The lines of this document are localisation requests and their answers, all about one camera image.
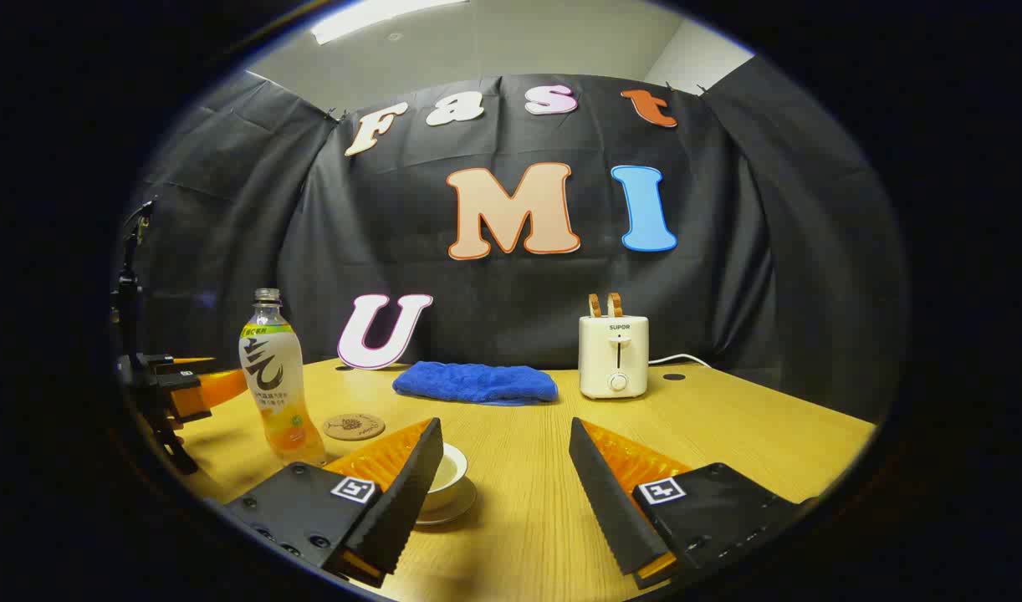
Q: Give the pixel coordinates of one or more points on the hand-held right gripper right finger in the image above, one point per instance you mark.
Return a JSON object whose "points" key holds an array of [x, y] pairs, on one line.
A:
{"points": [[603, 493]]}

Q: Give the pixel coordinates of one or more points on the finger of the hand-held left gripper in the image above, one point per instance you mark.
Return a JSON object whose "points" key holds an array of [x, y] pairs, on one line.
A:
{"points": [[195, 362], [218, 389]]}

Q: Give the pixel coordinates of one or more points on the toast slice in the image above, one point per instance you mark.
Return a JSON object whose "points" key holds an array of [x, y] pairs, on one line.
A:
{"points": [[615, 304], [595, 305]]}

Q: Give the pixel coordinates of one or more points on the cream white toaster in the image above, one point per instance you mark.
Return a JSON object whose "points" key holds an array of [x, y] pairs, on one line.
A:
{"points": [[613, 359]]}

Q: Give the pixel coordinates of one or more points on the white ceramic teacup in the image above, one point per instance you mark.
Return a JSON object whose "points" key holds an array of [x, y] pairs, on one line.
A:
{"points": [[457, 493]]}

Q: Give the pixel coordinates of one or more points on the blue towel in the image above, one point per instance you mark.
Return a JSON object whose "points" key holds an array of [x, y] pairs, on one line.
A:
{"points": [[477, 383]]}

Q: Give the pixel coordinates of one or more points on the round wooden coaster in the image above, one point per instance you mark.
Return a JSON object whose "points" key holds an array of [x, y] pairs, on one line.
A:
{"points": [[354, 426]]}

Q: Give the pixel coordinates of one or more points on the black backdrop cloth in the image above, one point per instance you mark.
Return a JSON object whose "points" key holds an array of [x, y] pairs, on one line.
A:
{"points": [[519, 309]]}

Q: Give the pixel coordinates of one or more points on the white ceramic saucer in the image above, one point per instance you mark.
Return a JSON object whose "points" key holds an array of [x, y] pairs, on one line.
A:
{"points": [[461, 512]]}

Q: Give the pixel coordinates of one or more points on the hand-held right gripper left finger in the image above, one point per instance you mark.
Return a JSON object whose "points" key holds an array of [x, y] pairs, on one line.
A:
{"points": [[411, 493]]}

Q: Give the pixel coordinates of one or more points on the clear water bottle orange label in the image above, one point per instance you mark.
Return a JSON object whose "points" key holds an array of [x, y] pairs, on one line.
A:
{"points": [[273, 376]]}

